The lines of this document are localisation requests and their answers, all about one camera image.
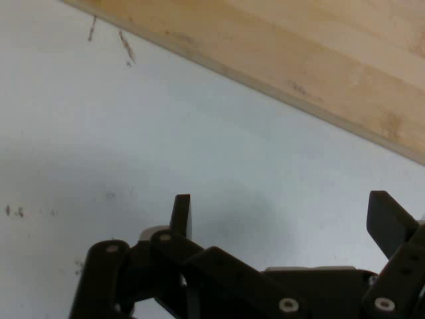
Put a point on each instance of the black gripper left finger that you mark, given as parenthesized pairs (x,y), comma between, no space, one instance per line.
(206,272)

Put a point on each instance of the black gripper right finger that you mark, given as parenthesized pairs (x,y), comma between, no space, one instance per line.
(388,222)

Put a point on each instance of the bamboo cutting board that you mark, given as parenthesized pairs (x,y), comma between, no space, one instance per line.
(299,43)

